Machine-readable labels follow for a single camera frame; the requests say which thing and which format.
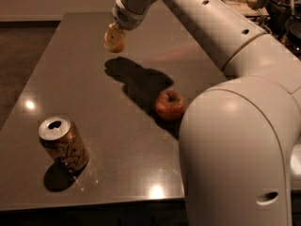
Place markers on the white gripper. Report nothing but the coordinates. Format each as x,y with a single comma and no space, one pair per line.
128,17

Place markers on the orange fruit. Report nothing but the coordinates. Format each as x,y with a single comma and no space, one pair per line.
116,46

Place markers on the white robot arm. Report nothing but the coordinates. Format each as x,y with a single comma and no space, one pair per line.
236,138

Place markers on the red apple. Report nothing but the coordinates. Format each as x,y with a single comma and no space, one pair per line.
170,105

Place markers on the gold soda can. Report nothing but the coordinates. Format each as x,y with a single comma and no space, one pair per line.
61,140

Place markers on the black wire basket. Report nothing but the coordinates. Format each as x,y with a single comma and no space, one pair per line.
248,8

